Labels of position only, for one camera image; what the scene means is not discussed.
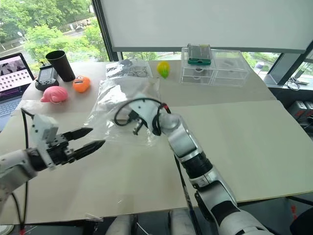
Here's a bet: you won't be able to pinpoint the green rectangular case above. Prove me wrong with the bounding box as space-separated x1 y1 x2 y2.
187 43 212 67

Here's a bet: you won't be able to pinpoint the white projection screen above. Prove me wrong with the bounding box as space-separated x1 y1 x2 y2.
98 0 313 54

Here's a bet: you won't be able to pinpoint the black plastic cup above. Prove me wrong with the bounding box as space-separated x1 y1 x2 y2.
45 50 76 82

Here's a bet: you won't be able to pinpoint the large clear plastic bag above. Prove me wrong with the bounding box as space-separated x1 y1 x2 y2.
84 77 170 148

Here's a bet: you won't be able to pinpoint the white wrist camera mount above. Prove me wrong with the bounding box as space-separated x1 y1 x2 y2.
30 114 60 170
129 97 162 130

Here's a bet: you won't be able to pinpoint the orange face toy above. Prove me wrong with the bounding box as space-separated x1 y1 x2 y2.
72 75 92 94

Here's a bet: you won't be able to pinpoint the yellow green toy fruit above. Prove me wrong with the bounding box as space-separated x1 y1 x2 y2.
156 61 171 80

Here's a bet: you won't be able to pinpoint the black rounded shape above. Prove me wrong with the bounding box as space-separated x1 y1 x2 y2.
289 207 313 235

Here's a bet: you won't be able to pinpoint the small clear bag dark contents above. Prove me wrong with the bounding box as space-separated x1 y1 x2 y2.
105 58 154 79

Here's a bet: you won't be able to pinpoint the black box with red label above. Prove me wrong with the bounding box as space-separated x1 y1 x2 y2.
288 99 313 121

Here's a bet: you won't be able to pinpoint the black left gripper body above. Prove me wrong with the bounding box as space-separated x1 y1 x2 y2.
46 134 76 167

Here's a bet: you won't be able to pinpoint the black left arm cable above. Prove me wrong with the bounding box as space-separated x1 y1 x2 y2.
20 107 35 230

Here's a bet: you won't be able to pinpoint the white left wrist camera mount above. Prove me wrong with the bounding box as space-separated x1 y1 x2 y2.
30 114 60 170

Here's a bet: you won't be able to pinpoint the black handheld controller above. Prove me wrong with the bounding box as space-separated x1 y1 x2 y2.
34 62 60 92

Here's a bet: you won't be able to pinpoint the black cable on sill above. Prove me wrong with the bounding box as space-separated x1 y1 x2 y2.
285 70 311 92

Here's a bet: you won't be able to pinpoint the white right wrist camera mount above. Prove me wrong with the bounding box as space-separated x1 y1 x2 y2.
129 97 162 130

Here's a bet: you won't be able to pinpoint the clear acrylic drawer box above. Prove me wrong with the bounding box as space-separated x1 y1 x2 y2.
180 47 252 88

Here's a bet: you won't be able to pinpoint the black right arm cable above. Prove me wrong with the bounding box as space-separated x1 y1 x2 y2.
114 97 172 137

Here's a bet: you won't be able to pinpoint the open laptop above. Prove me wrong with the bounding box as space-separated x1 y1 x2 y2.
0 52 36 133

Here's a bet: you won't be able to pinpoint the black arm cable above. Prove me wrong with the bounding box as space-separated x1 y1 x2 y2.
20 107 35 230
114 97 172 137

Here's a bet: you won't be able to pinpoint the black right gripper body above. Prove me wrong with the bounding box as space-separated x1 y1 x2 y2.
128 110 145 128

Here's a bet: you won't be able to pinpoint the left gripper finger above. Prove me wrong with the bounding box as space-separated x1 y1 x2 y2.
64 127 94 142
73 140 107 160

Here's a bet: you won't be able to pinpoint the pink plush toy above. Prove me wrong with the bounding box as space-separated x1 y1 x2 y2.
40 85 68 104

